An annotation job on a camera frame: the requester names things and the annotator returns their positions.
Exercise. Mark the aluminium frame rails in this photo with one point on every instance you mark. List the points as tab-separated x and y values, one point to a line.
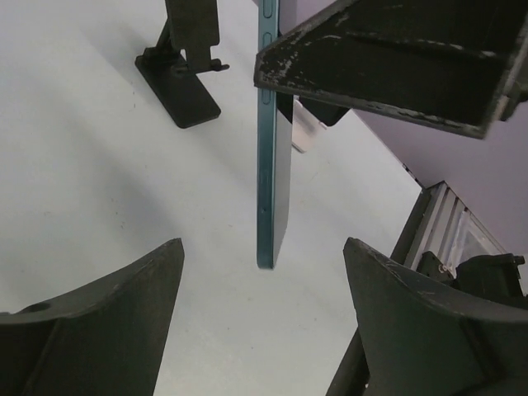
449	229

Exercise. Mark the black folding phone stand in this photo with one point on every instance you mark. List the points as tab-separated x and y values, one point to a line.
183	51

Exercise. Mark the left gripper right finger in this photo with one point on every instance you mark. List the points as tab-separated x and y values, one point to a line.
422	337

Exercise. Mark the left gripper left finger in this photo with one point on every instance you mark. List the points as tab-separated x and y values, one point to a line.
104	338

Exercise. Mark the white phone stand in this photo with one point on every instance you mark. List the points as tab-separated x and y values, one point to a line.
306	127

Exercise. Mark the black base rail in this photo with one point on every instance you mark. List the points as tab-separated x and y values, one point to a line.
408	234

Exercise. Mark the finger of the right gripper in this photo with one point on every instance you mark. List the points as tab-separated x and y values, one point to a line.
457	66

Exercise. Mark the teal phone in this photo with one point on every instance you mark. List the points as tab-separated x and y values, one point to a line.
274	146

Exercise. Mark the blue phone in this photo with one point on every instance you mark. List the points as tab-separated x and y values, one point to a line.
319	113

